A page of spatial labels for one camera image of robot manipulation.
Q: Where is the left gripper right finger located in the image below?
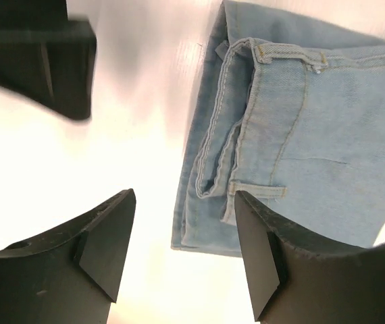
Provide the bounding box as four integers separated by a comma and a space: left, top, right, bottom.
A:
235, 191, 385, 323

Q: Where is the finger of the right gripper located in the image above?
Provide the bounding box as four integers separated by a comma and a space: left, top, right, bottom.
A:
0, 0, 97, 121

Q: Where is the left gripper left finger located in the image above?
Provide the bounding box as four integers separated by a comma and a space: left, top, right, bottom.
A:
0, 189, 136, 324

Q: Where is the blue denim skirt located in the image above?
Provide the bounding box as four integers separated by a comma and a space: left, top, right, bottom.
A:
171, 1, 385, 257

